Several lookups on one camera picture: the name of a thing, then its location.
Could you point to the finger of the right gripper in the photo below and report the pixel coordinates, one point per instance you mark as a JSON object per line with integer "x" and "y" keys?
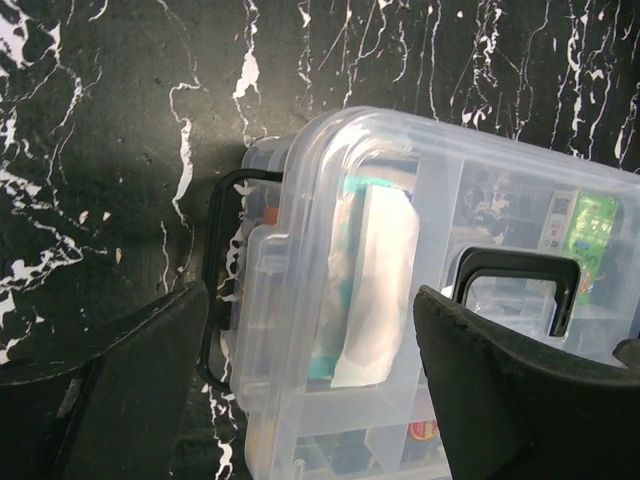
{"x": 628, "y": 353}

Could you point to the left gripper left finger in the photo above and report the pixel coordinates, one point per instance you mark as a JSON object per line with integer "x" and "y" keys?
{"x": 107, "y": 404}

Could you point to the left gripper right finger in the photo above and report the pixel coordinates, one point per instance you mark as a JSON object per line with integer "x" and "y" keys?
{"x": 510, "y": 407}

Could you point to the small green packet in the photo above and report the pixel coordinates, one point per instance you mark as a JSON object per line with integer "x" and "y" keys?
{"x": 588, "y": 237}

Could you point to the clear plastic box lid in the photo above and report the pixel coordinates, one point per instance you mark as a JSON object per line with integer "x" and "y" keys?
{"x": 471, "y": 190}

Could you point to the teal white ointment tube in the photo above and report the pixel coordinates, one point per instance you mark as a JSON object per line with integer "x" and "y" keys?
{"x": 336, "y": 296}

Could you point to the small red round cap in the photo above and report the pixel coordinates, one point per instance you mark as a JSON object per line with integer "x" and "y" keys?
{"x": 423, "y": 431}

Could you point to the white swab packet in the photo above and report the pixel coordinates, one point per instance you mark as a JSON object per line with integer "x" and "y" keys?
{"x": 382, "y": 280}

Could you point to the brown bottle orange cap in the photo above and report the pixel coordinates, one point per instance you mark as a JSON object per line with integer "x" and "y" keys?
{"x": 270, "y": 215}

